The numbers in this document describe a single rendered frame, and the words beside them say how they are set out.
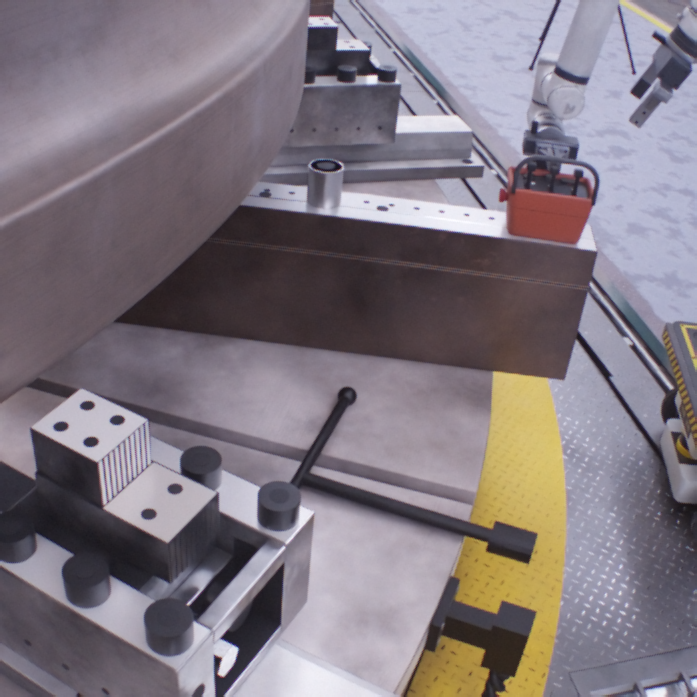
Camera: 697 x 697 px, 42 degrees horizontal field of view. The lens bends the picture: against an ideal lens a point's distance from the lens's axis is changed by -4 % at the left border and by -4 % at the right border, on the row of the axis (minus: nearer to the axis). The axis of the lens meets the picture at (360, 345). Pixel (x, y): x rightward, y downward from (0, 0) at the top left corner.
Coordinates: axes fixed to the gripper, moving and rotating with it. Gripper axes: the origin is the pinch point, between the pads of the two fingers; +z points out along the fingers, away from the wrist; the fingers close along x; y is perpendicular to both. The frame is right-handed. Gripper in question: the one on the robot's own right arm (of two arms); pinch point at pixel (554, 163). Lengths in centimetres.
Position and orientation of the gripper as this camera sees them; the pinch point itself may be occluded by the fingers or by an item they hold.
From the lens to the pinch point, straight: 219.6
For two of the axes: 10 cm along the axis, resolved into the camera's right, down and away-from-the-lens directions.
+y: 0.9, -8.2, -5.7
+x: 9.9, 1.3, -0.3
